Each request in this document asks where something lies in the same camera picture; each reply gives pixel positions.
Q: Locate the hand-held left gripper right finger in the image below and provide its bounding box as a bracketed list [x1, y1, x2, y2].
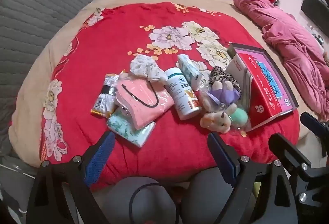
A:
[207, 132, 299, 224]

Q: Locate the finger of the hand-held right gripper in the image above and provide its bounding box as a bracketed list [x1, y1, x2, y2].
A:
[300, 111, 329, 142]
[269, 133, 329, 211]

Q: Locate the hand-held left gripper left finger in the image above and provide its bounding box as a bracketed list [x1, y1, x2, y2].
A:
[26, 131, 116, 224]

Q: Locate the cream plush bear lilac dress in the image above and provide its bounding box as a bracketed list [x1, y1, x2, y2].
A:
[200, 80, 241, 134]

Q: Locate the green floral tissue pack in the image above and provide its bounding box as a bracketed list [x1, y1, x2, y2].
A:
[177, 54, 202, 91]
[107, 108, 156, 148]

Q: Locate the green puff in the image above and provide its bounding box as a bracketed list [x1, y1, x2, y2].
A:
[230, 107, 250, 129]

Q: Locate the red cardboard box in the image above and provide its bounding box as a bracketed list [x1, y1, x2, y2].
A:
[226, 54, 291, 130]

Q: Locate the yellow edged snack packet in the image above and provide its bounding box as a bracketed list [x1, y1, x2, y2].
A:
[90, 72, 126, 118]

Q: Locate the pink cloth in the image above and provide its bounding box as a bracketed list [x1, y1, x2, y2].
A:
[114, 77, 175, 130]

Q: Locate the white floral cloth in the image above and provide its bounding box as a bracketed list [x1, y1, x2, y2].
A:
[130, 54, 169, 84]

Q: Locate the grey framed pink box lid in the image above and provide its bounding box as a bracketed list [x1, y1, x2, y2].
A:
[228, 43, 300, 134]

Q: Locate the person's left leg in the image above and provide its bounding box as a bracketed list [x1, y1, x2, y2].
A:
[100, 176, 182, 224]

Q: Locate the white supplement bottle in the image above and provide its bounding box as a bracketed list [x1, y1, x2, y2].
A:
[164, 67, 203, 121]

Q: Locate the leopard print scrunchie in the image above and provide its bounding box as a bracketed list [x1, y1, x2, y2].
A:
[209, 66, 242, 98]

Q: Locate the pink quilt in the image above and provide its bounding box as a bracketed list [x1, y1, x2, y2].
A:
[233, 0, 329, 122]

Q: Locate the red floral blanket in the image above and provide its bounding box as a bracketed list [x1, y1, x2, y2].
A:
[38, 1, 301, 192]

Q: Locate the grey quilted headboard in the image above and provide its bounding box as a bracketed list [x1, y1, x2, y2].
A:
[0, 0, 114, 158]

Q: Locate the black cable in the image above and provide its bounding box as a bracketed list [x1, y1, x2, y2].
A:
[129, 183, 180, 224]

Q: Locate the black wall television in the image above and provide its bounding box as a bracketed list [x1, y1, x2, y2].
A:
[300, 0, 329, 35]

